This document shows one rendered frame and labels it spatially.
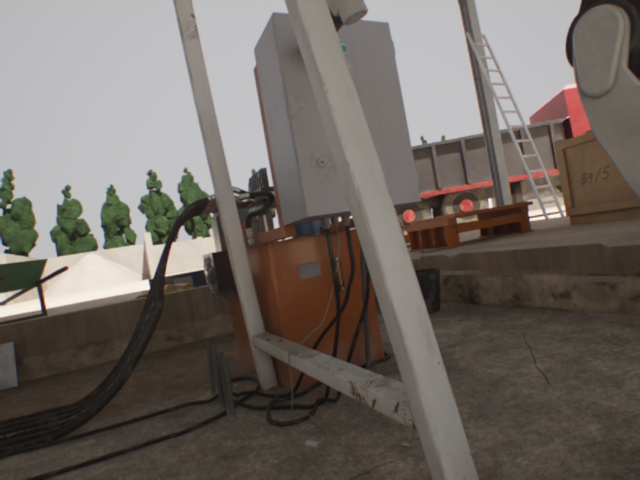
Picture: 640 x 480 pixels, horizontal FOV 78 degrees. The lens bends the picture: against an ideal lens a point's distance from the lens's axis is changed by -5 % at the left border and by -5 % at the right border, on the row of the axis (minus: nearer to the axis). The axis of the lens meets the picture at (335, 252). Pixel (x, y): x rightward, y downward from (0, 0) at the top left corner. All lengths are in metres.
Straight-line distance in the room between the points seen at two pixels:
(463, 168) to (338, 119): 9.05
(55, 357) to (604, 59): 3.37
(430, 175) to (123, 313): 7.65
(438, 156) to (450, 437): 9.14
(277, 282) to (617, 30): 1.33
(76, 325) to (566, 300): 3.14
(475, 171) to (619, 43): 9.09
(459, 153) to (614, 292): 7.83
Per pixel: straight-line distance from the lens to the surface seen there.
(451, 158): 9.80
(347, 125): 0.80
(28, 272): 4.89
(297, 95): 1.26
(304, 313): 1.72
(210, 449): 1.44
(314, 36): 0.88
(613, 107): 0.81
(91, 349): 3.42
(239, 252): 1.75
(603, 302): 2.34
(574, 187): 4.31
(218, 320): 3.43
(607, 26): 0.83
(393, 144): 1.36
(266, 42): 1.40
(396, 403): 0.86
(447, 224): 3.67
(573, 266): 2.41
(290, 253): 1.69
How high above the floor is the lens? 0.57
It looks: 1 degrees down
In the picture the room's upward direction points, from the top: 10 degrees counter-clockwise
